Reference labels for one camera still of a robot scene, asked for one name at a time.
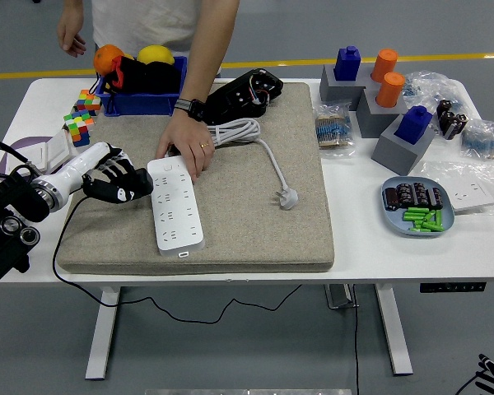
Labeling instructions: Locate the large colourful puzzle cube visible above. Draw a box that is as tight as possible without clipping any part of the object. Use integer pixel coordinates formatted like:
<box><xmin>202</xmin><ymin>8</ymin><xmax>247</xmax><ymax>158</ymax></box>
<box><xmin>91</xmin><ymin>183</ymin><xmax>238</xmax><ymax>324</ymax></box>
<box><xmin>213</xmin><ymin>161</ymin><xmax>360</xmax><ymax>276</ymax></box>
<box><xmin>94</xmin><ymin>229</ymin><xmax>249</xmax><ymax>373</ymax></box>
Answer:
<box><xmin>63</xmin><ymin>109</ymin><xmax>96</xmax><ymax>148</ymax></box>

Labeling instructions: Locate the orange cylinder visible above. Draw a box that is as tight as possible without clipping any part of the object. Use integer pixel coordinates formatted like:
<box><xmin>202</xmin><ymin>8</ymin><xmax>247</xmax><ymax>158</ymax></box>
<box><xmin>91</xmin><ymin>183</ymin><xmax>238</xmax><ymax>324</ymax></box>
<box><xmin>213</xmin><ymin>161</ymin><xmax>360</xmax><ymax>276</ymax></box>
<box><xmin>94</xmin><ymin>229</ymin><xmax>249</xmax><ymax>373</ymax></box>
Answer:
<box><xmin>370</xmin><ymin>49</ymin><xmax>399</xmax><ymax>83</ymax></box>
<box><xmin>375</xmin><ymin>72</ymin><xmax>406</xmax><ymax>109</ymax></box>

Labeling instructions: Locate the orange fruit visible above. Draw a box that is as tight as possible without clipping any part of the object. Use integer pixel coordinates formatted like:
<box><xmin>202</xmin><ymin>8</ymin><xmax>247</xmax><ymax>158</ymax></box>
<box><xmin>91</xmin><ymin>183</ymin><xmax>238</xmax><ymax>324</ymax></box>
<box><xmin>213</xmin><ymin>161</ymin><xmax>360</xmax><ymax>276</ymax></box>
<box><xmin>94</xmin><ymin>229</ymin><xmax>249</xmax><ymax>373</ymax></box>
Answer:
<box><xmin>92</xmin><ymin>44</ymin><xmax>125</xmax><ymax>77</ymax></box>

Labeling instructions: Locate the blue peg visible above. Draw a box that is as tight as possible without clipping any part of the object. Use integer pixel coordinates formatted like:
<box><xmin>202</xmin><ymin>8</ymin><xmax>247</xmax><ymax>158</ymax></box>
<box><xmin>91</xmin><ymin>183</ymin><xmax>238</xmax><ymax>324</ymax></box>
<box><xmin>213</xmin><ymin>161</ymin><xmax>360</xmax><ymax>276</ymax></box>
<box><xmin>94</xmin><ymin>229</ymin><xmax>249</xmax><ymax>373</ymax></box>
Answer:
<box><xmin>394</xmin><ymin>105</ymin><xmax>433</xmax><ymax>145</ymax></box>
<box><xmin>333</xmin><ymin>44</ymin><xmax>362</xmax><ymax>81</ymax></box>

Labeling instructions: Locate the black pouch with red trim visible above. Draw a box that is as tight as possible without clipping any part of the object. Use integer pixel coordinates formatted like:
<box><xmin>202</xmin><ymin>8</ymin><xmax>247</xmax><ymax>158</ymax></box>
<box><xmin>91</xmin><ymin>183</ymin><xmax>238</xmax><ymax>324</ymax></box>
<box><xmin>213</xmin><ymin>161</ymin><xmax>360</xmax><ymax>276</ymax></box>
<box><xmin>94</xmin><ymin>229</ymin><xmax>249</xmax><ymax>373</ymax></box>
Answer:
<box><xmin>88</xmin><ymin>55</ymin><xmax>182</xmax><ymax>96</ymax></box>

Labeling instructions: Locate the grey-brown mat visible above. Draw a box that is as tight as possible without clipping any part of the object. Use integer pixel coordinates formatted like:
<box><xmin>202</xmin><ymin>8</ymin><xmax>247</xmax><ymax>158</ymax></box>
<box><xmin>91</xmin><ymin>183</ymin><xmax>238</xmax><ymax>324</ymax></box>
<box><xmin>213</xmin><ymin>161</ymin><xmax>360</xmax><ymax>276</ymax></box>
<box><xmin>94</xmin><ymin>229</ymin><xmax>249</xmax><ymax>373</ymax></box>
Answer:
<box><xmin>55</xmin><ymin>81</ymin><xmax>336</xmax><ymax>276</ymax></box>

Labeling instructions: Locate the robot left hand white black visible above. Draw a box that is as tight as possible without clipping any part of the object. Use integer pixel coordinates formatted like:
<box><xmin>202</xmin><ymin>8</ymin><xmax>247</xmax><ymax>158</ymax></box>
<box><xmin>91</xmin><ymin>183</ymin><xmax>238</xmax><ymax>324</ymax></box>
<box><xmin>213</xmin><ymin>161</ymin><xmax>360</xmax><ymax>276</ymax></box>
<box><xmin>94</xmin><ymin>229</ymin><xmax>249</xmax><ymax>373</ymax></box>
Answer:
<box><xmin>59</xmin><ymin>141</ymin><xmax>144</xmax><ymax>205</ymax></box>

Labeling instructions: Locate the crumpled clear bag with resistors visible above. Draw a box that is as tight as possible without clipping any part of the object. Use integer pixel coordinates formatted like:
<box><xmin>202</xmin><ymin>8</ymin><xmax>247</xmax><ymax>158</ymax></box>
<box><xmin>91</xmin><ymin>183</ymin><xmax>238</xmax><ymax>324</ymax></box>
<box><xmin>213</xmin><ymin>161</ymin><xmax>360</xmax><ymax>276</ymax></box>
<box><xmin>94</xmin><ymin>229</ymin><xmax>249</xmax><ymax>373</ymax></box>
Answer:
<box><xmin>402</xmin><ymin>70</ymin><xmax>473</xmax><ymax>120</ymax></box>

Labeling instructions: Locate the black wristwatch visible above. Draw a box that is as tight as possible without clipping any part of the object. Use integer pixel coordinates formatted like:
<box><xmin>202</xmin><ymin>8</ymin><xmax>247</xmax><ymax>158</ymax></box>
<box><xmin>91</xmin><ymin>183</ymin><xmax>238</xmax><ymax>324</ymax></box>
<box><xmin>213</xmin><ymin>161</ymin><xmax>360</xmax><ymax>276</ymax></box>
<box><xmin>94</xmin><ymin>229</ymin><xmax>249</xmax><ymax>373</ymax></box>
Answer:
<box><xmin>174</xmin><ymin>97</ymin><xmax>209</xmax><ymax>123</ymax></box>

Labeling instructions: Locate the black plug adapter with cord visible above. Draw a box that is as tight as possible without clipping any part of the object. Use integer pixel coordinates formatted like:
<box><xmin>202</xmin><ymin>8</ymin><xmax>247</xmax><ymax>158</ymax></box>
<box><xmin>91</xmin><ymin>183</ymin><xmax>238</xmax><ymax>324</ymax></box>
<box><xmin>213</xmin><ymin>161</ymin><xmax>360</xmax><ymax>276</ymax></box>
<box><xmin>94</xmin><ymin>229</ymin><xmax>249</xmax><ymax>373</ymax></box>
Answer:
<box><xmin>51</xmin><ymin>166</ymin><xmax>305</xmax><ymax>326</ymax></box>

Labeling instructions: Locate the large clear plastic bag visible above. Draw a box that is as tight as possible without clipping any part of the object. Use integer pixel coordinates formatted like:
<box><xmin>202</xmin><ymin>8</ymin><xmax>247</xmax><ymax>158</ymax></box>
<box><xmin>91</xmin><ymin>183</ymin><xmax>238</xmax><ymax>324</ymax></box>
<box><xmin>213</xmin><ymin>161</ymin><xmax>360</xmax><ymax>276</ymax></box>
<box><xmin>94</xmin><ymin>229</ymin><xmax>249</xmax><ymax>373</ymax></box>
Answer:
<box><xmin>419</xmin><ymin>158</ymin><xmax>494</xmax><ymax>217</ymax></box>

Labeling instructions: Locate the clear bag of blue resistors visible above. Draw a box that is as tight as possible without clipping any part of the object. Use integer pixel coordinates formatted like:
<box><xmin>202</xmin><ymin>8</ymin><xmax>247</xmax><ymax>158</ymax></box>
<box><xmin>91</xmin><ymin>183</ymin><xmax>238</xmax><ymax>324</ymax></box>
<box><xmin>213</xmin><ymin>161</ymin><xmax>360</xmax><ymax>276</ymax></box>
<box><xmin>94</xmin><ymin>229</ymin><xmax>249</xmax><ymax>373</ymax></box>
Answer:
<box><xmin>459</xmin><ymin>118</ymin><xmax>494</xmax><ymax>160</ymax></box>

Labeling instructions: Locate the thin black hanging cable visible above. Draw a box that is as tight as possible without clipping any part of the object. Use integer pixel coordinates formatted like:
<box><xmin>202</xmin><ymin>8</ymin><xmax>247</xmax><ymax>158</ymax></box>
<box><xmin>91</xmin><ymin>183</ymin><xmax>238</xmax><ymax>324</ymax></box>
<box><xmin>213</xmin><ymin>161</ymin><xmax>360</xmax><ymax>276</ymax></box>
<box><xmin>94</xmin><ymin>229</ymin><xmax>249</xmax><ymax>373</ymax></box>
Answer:
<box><xmin>351</xmin><ymin>283</ymin><xmax>361</xmax><ymax>395</ymax></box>

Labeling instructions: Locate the person's left hand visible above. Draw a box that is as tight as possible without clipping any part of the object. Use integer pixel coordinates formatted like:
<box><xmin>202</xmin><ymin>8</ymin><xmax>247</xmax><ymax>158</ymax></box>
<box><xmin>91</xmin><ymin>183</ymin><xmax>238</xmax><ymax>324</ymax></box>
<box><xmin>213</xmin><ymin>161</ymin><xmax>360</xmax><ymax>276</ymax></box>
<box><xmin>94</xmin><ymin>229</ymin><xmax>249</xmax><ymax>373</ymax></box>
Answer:
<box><xmin>155</xmin><ymin>109</ymin><xmax>216</xmax><ymax>184</ymax></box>

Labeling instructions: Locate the white wall switch panel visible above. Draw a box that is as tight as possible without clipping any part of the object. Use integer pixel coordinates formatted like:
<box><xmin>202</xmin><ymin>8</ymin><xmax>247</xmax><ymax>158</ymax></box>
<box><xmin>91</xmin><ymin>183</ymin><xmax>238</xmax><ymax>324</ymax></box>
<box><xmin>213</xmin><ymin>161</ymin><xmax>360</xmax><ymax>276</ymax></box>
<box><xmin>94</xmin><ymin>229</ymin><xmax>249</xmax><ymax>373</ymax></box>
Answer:
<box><xmin>44</xmin><ymin>129</ymin><xmax>72</xmax><ymax>170</ymax></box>
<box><xmin>6</xmin><ymin>142</ymin><xmax>50</xmax><ymax>174</ymax></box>

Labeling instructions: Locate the white power strip with cord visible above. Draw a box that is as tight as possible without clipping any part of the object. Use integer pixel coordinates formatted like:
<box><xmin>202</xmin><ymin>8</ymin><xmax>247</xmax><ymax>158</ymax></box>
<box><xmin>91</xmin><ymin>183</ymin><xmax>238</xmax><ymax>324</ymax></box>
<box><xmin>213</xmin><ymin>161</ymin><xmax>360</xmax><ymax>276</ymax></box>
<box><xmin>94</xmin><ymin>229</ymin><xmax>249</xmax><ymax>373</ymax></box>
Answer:
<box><xmin>147</xmin><ymin>118</ymin><xmax>301</xmax><ymax>258</ymax></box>

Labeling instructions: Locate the white wall socket panel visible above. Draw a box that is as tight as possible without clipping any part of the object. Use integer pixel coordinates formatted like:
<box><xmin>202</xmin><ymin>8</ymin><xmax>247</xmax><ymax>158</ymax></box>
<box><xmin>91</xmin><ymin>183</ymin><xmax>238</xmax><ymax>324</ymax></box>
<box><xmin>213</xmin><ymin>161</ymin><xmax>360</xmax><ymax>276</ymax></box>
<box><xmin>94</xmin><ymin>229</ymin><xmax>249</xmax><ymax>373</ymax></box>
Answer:
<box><xmin>444</xmin><ymin>179</ymin><xmax>494</xmax><ymax>214</ymax></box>

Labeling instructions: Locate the robot right hand white black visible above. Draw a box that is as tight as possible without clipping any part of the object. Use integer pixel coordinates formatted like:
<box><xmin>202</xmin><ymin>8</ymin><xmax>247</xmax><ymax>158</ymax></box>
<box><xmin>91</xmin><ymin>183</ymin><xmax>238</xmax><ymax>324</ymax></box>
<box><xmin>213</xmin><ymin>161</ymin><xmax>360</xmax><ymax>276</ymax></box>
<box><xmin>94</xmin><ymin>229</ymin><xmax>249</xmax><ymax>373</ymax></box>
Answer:
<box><xmin>473</xmin><ymin>352</ymin><xmax>494</xmax><ymax>395</ymax></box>

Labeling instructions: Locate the black table control panel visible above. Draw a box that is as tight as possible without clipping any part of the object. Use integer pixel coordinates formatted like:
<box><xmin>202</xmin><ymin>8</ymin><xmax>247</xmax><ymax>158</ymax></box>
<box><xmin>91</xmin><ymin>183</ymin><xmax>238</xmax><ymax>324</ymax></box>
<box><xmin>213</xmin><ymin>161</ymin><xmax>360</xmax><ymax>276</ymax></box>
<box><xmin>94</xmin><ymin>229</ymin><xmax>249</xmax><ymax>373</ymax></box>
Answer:
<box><xmin>419</xmin><ymin>281</ymin><xmax>487</xmax><ymax>294</ymax></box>

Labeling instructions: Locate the blue-grey plate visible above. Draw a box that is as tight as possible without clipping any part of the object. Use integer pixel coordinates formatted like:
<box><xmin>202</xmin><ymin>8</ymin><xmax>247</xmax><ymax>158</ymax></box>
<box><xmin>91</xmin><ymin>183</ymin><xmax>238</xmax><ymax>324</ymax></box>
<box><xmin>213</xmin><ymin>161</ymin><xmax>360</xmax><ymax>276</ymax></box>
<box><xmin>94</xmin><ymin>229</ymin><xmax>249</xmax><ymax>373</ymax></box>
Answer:
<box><xmin>380</xmin><ymin>175</ymin><xmax>456</xmax><ymax>239</ymax></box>

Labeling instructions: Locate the small colourful puzzle cube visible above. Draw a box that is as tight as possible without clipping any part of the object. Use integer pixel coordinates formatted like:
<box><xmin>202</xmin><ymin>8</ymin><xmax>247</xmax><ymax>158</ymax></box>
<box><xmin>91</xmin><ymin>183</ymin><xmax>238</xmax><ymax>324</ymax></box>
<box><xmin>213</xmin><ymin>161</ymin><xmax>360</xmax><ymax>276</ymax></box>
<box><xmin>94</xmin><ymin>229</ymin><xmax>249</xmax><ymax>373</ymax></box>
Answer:
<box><xmin>75</xmin><ymin>89</ymin><xmax>102</xmax><ymax>117</ymax></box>

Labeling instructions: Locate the person's right hand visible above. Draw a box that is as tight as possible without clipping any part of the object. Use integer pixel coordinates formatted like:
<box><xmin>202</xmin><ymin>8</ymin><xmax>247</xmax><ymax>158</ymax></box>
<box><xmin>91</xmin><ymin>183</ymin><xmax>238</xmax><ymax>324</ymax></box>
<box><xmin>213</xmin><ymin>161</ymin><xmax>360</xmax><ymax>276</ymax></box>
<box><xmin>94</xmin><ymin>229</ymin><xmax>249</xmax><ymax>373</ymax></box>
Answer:
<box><xmin>56</xmin><ymin>6</ymin><xmax>87</xmax><ymax>58</ymax></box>

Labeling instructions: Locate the metal bracket under table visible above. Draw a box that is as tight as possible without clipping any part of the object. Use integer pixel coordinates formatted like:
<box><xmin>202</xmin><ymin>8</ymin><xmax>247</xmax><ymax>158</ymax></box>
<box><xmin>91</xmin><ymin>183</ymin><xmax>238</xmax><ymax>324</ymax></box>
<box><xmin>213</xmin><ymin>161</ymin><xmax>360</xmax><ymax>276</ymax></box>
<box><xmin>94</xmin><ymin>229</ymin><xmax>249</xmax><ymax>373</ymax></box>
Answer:
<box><xmin>324</xmin><ymin>283</ymin><xmax>360</xmax><ymax>310</ymax></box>

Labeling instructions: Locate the yellow lemon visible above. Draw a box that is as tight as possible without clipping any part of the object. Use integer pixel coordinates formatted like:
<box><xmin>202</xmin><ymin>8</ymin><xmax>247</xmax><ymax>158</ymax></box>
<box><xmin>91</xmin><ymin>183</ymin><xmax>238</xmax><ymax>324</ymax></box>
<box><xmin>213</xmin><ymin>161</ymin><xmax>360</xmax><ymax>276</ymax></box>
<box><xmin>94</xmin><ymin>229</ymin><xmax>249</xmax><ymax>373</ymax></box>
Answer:
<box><xmin>137</xmin><ymin>44</ymin><xmax>176</xmax><ymax>66</ymax></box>

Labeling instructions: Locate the purple plate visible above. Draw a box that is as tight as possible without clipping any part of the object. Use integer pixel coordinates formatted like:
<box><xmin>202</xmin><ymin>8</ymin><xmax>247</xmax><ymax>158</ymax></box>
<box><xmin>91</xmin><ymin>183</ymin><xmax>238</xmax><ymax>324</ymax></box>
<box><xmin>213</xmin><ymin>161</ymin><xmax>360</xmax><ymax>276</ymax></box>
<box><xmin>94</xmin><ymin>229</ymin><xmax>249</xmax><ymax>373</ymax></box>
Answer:
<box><xmin>0</xmin><ymin>136</ymin><xmax>69</xmax><ymax>176</ymax></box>

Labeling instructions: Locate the white table leg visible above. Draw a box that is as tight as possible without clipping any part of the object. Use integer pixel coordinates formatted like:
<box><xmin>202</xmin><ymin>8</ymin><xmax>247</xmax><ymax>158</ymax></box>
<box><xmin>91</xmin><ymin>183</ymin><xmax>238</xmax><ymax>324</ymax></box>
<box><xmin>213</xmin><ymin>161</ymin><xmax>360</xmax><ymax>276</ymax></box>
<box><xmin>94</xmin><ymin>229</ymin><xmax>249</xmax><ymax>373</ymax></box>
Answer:
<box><xmin>84</xmin><ymin>286</ymin><xmax>122</xmax><ymax>380</ymax></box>
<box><xmin>373</xmin><ymin>283</ymin><xmax>415</xmax><ymax>376</ymax></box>

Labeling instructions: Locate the blue plastic bin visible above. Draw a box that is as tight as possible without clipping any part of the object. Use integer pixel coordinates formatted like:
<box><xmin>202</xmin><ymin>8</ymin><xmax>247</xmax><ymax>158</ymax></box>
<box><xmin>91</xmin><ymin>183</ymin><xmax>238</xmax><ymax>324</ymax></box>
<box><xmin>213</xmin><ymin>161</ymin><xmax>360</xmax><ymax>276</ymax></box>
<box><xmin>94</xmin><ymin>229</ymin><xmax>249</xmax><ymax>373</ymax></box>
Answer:
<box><xmin>94</xmin><ymin>55</ymin><xmax>189</xmax><ymax>118</ymax></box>

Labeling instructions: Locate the black electronic device with wires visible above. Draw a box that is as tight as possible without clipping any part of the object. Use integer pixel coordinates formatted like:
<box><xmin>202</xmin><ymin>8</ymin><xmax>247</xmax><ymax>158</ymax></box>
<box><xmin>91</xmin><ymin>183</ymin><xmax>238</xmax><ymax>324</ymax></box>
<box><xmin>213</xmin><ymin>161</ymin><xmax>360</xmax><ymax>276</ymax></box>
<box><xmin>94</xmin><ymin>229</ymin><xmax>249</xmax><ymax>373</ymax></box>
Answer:
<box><xmin>203</xmin><ymin>67</ymin><xmax>284</xmax><ymax>127</ymax></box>

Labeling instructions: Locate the grey block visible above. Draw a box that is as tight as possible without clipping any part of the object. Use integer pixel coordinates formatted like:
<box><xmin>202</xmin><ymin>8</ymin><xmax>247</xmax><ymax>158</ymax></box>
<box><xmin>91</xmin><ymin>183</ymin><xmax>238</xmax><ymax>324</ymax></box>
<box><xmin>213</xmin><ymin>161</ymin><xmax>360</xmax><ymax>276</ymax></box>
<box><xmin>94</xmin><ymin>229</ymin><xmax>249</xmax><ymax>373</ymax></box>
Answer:
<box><xmin>370</xmin><ymin>118</ymin><xmax>437</xmax><ymax>176</ymax></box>
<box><xmin>319</xmin><ymin>63</ymin><xmax>375</xmax><ymax>111</ymax></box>
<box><xmin>356</xmin><ymin>88</ymin><xmax>408</xmax><ymax>139</ymax></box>

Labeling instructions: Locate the clear bag of striped resistors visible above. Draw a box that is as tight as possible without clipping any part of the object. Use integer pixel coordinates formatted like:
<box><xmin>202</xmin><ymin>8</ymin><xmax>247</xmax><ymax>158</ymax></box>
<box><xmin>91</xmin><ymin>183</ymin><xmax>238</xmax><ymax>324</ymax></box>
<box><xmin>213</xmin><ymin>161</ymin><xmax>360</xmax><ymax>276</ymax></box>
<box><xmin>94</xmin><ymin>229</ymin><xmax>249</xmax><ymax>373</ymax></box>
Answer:
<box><xmin>314</xmin><ymin>101</ymin><xmax>357</xmax><ymax>160</ymax></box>

